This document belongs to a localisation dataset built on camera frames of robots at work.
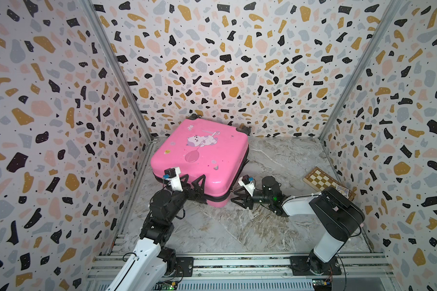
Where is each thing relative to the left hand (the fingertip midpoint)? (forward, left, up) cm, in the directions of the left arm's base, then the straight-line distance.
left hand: (199, 176), depth 73 cm
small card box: (+4, -70, -21) cm, 73 cm away
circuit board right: (-34, -48, -26) cm, 65 cm away
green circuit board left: (-34, +12, -25) cm, 44 cm away
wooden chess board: (+11, -62, -22) cm, 67 cm away
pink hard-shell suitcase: (+16, -5, -3) cm, 17 cm away
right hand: (-1, -15, -16) cm, 22 cm away
